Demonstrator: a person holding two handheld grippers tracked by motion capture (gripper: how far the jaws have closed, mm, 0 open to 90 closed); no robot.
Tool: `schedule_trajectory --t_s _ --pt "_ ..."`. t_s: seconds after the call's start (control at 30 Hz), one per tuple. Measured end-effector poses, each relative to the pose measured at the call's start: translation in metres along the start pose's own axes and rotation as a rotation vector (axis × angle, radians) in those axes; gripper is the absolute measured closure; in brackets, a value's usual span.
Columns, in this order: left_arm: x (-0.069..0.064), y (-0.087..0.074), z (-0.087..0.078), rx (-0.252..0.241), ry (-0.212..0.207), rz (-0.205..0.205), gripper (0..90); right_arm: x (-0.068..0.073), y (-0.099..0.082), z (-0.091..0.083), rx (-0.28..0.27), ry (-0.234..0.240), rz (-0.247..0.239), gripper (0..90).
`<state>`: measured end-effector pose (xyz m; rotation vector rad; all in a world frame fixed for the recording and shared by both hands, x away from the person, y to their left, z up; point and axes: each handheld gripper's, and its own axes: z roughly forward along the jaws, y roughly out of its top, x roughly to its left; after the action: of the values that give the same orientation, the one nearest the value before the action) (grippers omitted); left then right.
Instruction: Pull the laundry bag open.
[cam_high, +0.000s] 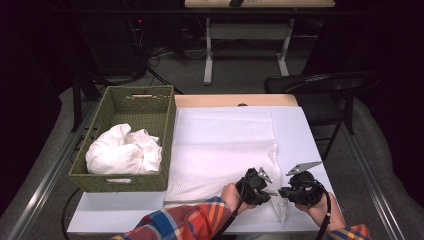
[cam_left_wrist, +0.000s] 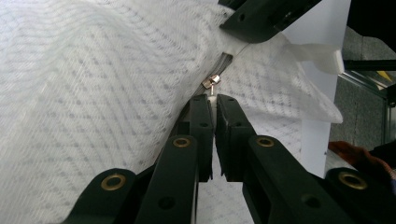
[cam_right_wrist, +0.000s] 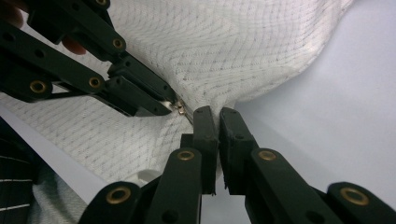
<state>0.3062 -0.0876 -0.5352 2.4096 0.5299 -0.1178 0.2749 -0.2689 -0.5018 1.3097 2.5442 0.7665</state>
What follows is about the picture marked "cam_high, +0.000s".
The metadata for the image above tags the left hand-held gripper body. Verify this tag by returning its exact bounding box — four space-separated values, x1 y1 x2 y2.
235 166 274 206

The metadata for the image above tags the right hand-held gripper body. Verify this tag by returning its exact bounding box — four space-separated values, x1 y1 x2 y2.
283 160 326 206

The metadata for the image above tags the white cloth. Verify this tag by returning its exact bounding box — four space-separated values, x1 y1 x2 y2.
85 123 163 176
164 108 289 224

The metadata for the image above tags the green woven basket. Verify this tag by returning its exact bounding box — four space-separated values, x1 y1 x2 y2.
68 84 177 194

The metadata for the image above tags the person's left hand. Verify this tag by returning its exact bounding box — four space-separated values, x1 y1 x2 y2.
220 182 258 214

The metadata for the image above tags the person's right hand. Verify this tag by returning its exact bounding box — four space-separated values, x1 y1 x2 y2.
294 191 346 233

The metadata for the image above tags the black folding chair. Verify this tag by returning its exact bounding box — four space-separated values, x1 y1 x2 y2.
264 70 381 161

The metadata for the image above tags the wooden desk with white legs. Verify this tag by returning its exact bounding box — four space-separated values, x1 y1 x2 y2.
184 0 336 86

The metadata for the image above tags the black metal stand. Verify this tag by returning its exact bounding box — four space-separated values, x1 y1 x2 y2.
71 71 101 133

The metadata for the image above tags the black cabinet with red light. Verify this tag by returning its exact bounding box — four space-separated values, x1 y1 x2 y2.
76 13 148 78

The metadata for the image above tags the right hand-held gripper black cable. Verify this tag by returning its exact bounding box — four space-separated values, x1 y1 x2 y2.
301 179 333 240

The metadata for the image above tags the hand-held gripper black cable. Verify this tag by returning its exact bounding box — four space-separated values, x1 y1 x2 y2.
301 179 333 240
213 179 248 240

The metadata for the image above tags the left hand-held gripper black cable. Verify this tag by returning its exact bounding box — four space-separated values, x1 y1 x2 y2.
213 179 248 240

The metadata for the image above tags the bundle of floor cables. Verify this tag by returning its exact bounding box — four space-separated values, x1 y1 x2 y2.
133 43 208 95

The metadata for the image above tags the black looped cable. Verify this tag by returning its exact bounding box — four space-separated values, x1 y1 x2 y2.
61 188 83 240

